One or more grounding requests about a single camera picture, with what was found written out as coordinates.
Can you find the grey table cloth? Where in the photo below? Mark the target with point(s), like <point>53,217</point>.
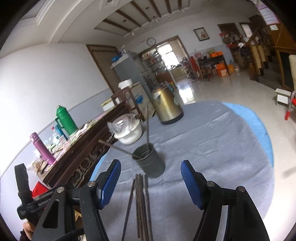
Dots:
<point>217,142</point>

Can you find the dark wooden side table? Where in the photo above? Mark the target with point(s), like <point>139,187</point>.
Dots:
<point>210,62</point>

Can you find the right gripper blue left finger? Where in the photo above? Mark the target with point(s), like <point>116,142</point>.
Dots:
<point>75,212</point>

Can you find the framed wall picture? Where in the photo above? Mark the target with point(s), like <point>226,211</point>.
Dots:
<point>201,34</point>

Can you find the silver chopstick in cup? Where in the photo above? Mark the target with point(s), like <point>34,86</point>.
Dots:
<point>147,125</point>

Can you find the blue table mat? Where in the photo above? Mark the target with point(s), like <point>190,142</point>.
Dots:
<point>257,127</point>

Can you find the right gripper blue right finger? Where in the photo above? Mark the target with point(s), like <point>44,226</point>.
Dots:
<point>243,219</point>

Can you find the grey refrigerator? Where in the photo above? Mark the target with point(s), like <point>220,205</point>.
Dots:
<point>130,66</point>

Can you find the dark chopstick in cup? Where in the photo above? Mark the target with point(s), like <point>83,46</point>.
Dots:
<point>117,148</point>

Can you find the person's left hand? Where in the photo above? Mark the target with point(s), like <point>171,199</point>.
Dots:
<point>28,231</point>

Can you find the round wall clock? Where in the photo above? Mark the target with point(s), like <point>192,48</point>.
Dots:
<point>151,41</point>

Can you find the wall calendar poster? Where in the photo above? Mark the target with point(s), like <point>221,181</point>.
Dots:
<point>268,15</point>

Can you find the white small step stool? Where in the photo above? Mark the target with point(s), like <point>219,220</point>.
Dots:
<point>282,96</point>

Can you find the green thermos jug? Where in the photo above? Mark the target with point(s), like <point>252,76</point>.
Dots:
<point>65,121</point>

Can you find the white bowl with plastic bag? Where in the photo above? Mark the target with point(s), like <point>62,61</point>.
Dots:
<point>127,128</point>

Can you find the dark carved wooden chair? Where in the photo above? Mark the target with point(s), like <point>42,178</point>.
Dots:
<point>77,161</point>

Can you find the gold electric kettle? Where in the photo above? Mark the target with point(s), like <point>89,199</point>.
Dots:
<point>166,105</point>

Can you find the dark grey utensil holder cup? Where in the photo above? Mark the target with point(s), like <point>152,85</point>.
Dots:
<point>149,160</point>

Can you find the dark chopstick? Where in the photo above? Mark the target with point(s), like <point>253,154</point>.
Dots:
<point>141,208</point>
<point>128,210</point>
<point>117,148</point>
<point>144,208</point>
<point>149,223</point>
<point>139,232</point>

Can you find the purple water bottle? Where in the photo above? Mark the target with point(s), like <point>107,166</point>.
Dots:
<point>44,152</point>

